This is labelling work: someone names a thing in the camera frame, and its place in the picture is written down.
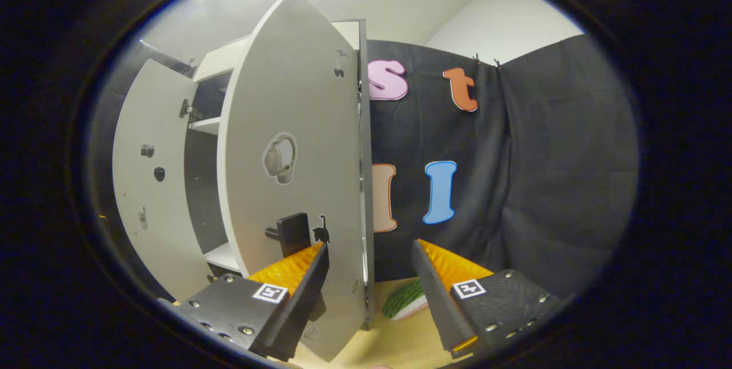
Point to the white and grey cabinet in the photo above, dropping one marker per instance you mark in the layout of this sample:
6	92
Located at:
203	186

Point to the white door with camera sticker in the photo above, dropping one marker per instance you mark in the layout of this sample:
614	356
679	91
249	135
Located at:
148	214

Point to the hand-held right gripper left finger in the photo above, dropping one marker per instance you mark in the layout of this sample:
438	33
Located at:
303	300

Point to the watermelon slice toy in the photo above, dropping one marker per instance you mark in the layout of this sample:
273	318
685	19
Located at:
403	300

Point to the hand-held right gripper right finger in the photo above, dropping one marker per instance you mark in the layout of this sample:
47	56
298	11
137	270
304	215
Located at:
437	300

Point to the white door with cat sticker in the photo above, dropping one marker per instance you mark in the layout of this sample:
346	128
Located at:
297	100

